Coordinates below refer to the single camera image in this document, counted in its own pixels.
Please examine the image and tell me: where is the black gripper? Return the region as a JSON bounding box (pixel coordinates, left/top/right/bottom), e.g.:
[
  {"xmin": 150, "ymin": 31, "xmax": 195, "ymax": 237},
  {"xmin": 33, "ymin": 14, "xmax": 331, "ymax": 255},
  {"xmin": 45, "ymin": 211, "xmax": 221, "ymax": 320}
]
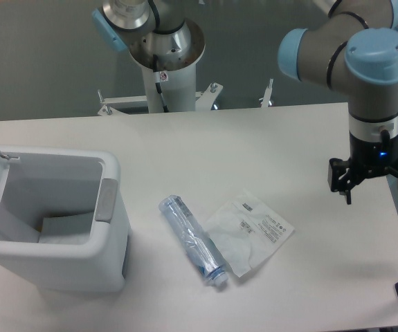
[{"xmin": 327, "ymin": 134, "xmax": 398, "ymax": 205}]

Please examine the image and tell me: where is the grey trash can push button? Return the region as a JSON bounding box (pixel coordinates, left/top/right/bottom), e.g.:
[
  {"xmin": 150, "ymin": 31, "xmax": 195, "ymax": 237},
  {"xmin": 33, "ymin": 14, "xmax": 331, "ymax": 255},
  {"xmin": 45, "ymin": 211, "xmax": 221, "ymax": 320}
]
[{"xmin": 95, "ymin": 178, "xmax": 118, "ymax": 223}]

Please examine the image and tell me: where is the white plastic trash can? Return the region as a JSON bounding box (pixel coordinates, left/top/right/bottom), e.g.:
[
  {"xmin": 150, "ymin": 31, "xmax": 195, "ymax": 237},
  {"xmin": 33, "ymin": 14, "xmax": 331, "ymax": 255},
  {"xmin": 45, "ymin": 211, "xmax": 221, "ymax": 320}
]
[{"xmin": 0, "ymin": 147, "xmax": 130, "ymax": 292}]

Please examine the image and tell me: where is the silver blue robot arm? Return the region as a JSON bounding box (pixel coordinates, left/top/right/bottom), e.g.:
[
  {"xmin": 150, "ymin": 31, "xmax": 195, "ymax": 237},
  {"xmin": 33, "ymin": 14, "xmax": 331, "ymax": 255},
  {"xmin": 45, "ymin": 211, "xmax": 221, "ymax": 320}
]
[{"xmin": 92, "ymin": 1, "xmax": 398, "ymax": 198}]

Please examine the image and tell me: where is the white trash inside can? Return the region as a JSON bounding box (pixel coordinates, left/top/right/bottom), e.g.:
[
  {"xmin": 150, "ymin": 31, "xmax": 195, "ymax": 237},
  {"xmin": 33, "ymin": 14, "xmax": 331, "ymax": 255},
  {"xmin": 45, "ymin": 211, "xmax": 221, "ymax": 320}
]
[{"xmin": 39, "ymin": 212, "xmax": 93, "ymax": 245}]

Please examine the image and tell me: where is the white printed plastic pouch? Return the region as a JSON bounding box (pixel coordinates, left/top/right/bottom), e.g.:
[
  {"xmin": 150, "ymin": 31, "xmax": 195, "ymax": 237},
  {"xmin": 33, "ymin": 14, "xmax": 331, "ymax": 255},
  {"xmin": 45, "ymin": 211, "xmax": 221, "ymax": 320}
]
[{"xmin": 205, "ymin": 190, "xmax": 295, "ymax": 278}]

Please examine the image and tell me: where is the crushed clear plastic bottle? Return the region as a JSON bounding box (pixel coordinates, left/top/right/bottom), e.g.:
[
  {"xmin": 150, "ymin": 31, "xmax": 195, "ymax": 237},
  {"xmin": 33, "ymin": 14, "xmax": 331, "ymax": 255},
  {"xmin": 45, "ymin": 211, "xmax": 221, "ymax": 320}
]
[{"xmin": 159, "ymin": 195, "xmax": 228, "ymax": 288}]

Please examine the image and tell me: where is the white pedestal base frame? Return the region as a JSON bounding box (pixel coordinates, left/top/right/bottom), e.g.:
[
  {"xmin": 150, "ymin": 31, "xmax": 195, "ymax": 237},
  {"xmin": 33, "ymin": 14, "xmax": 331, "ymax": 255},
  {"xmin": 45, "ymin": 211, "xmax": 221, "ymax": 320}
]
[{"xmin": 97, "ymin": 78, "xmax": 274, "ymax": 116}]

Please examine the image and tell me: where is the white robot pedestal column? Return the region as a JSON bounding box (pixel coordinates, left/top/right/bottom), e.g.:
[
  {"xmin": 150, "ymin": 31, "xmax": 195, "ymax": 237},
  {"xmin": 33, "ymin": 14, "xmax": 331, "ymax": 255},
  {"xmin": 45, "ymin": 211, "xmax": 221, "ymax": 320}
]
[{"xmin": 129, "ymin": 18, "xmax": 206, "ymax": 113}]

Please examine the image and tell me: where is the black cable on pedestal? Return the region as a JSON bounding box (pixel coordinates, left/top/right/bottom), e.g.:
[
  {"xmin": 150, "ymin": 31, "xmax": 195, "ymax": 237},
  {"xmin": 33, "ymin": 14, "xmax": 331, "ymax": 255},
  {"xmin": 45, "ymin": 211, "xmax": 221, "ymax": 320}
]
[{"xmin": 151, "ymin": 54, "xmax": 170, "ymax": 113}]

